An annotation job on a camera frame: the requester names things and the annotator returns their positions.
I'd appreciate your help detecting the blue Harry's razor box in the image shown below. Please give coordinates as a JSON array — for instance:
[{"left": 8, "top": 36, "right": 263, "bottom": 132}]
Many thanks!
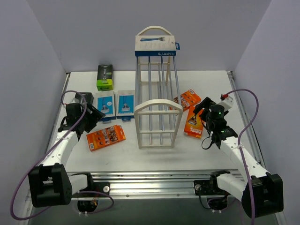
[
  {"left": 116, "top": 90, "right": 135, "bottom": 122},
  {"left": 96, "top": 90, "right": 116, "bottom": 123}
]

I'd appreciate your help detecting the orange razor box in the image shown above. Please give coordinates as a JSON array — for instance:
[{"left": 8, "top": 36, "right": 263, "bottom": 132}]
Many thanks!
[
  {"left": 86, "top": 125, "right": 126, "bottom": 151},
  {"left": 180, "top": 89, "right": 201, "bottom": 111}
]

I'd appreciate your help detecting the orange Gillette Fusion box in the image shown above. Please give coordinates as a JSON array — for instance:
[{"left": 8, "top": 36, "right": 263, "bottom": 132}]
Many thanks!
[{"left": 183, "top": 106, "right": 203, "bottom": 139}]

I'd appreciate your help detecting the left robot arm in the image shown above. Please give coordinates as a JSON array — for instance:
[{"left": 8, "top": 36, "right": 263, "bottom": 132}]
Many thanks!
[{"left": 28, "top": 92, "right": 105, "bottom": 208}]

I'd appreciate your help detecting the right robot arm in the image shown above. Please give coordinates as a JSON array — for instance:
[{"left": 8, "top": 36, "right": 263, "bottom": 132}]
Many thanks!
[{"left": 193, "top": 96, "right": 284, "bottom": 218}]

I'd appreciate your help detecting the white and chrome shelf rack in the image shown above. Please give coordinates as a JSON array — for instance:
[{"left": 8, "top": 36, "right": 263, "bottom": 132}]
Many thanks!
[{"left": 134, "top": 25, "right": 183, "bottom": 149}]

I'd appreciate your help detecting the green black razor box rear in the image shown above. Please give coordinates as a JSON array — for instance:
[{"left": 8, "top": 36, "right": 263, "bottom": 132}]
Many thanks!
[{"left": 96, "top": 64, "right": 113, "bottom": 91}]

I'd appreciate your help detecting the white Harry's razor box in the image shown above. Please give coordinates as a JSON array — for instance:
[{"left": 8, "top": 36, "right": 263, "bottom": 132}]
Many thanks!
[{"left": 135, "top": 35, "right": 180, "bottom": 57}]

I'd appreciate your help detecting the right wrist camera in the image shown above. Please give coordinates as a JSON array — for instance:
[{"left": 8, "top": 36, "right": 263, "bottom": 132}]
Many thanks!
[{"left": 218, "top": 95, "right": 234, "bottom": 111}]

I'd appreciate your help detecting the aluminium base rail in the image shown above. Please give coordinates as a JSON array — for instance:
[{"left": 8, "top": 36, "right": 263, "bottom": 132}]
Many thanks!
[{"left": 71, "top": 174, "right": 232, "bottom": 200}]

